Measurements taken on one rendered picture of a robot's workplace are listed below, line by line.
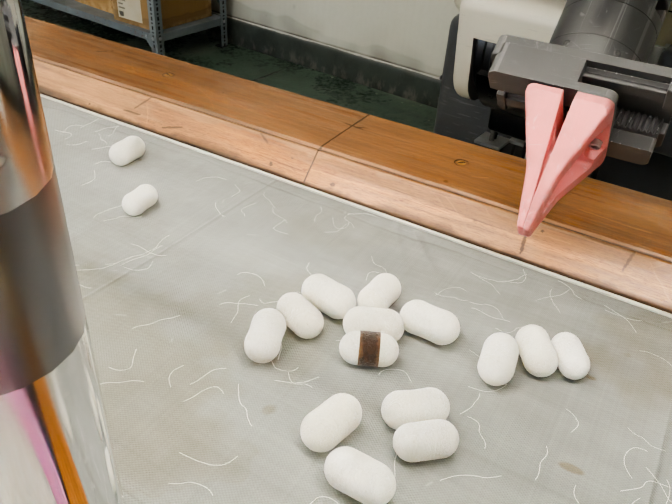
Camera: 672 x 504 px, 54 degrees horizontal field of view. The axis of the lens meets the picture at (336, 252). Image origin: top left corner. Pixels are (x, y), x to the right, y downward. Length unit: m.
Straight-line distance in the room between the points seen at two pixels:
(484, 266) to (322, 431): 0.20
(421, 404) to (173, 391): 0.13
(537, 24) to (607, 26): 0.50
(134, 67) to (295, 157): 0.24
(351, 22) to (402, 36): 0.24
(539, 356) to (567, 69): 0.16
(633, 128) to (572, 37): 0.06
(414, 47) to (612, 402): 2.39
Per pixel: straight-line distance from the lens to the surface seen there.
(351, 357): 0.37
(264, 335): 0.37
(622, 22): 0.42
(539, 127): 0.38
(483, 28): 0.94
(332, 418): 0.33
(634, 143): 0.43
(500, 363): 0.37
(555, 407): 0.39
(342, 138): 0.57
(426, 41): 2.68
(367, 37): 2.82
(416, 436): 0.33
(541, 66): 0.40
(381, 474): 0.31
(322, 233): 0.49
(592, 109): 0.38
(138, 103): 0.66
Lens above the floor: 1.01
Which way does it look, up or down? 35 degrees down
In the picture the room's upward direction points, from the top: 4 degrees clockwise
